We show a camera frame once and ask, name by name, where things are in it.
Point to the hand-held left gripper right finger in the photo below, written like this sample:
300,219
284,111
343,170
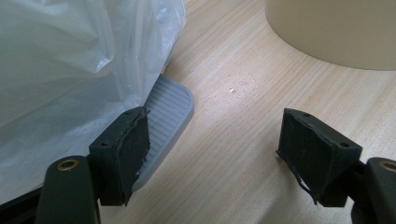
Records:
317,155

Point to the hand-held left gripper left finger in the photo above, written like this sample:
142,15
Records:
121,155

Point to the white plastic trash bag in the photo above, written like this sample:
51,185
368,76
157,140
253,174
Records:
62,77

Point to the beige plastic container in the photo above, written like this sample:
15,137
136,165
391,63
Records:
336,31

